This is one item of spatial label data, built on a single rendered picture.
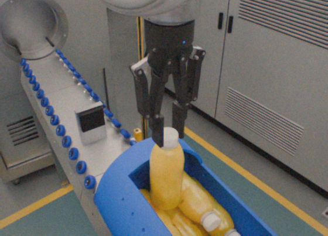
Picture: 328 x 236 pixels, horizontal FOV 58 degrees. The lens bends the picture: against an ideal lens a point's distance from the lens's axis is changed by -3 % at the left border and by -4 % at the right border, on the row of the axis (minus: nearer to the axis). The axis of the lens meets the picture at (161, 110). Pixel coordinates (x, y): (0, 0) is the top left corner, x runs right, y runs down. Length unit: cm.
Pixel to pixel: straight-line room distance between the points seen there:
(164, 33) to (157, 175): 30
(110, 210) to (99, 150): 49
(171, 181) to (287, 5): 149
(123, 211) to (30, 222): 158
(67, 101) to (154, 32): 104
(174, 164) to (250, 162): 190
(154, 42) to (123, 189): 34
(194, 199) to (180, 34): 40
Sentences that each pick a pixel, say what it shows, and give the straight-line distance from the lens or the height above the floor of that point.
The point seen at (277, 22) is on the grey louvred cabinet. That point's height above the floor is 107.
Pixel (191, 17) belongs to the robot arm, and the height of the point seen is 157.
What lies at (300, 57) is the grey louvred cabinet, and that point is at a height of 91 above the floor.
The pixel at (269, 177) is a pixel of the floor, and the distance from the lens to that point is 240.
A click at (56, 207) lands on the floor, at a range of 222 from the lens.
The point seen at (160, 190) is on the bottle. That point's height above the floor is 120.
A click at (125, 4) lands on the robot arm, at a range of 22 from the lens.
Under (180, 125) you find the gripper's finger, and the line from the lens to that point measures 57.
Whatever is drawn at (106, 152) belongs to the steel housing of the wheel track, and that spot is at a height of 93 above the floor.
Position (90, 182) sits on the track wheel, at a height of 97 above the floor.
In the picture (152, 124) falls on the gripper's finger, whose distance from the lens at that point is 53.
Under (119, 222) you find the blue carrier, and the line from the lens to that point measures 68.
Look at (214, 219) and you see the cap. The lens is 71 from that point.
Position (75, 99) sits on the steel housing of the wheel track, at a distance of 145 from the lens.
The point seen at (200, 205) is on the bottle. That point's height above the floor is 114.
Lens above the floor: 171
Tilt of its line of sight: 36 degrees down
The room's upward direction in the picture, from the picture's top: straight up
